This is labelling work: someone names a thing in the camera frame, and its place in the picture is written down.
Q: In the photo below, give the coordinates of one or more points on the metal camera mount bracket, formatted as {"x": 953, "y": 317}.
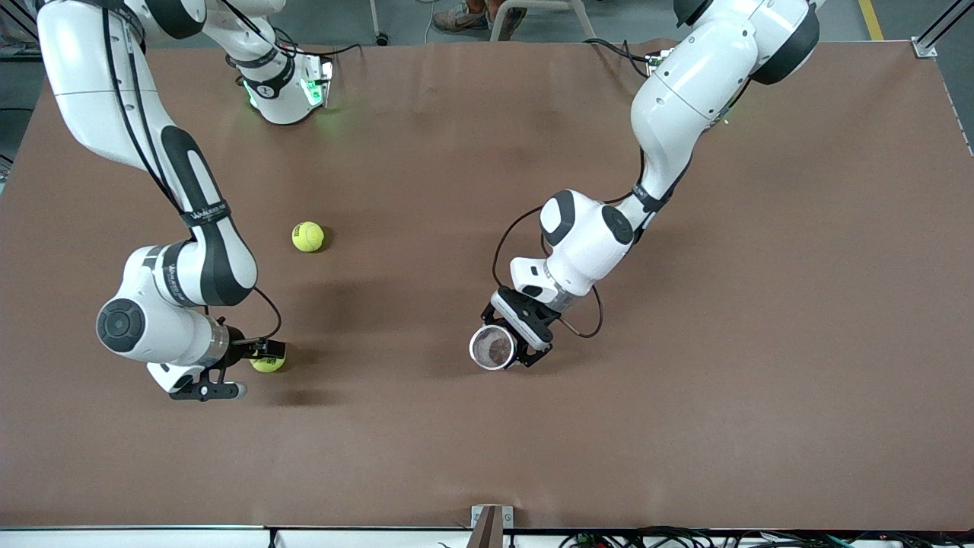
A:
{"x": 507, "y": 517}

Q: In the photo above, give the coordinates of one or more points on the brown table cover sheet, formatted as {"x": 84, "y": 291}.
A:
{"x": 487, "y": 441}

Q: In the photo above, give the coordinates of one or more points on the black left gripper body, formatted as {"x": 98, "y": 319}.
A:
{"x": 530, "y": 314}

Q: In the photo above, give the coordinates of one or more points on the white table edge rail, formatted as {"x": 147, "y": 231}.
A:
{"x": 152, "y": 539}

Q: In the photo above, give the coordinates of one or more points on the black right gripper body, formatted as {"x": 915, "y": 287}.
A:
{"x": 237, "y": 339}

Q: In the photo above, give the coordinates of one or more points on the beige chair legs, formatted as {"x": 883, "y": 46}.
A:
{"x": 584, "y": 23}

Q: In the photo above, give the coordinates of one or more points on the yellow tennis ball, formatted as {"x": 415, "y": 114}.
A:
{"x": 268, "y": 366}
{"x": 307, "y": 236}

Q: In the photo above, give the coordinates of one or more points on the clear plastic tennis ball can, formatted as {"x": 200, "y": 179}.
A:
{"x": 493, "y": 347}

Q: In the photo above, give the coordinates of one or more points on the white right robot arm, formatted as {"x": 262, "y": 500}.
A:
{"x": 91, "y": 76}

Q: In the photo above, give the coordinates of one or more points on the white stand leg with caster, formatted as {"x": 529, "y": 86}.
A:
{"x": 382, "y": 38}

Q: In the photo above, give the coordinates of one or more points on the grey sneaker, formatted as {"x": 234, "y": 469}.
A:
{"x": 460, "y": 19}
{"x": 511, "y": 21}

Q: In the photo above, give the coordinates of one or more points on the aluminium frame post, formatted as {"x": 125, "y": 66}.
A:
{"x": 923, "y": 47}

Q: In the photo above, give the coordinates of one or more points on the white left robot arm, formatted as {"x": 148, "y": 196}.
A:
{"x": 685, "y": 84}

